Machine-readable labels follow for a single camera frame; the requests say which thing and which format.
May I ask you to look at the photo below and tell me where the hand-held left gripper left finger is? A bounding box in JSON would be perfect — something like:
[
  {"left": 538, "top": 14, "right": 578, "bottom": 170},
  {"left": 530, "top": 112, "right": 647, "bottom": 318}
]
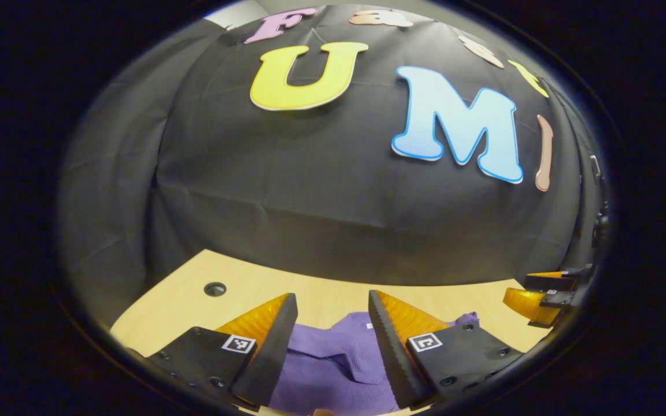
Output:
[{"left": 145, "top": 292, "right": 299, "bottom": 408}]

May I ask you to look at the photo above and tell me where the black backdrop cloth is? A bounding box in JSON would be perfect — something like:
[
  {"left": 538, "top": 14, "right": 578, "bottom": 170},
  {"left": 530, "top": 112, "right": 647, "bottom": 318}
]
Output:
[{"left": 58, "top": 5, "right": 605, "bottom": 327}]

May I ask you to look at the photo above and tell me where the purple button shirt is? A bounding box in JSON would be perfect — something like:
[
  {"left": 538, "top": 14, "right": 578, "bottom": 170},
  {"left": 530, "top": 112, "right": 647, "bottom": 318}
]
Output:
[{"left": 268, "top": 311, "right": 479, "bottom": 416}]

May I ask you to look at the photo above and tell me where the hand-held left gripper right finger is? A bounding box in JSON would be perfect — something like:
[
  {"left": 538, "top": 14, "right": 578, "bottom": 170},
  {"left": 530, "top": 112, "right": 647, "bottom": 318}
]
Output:
[{"left": 368, "top": 289, "right": 524, "bottom": 410}]

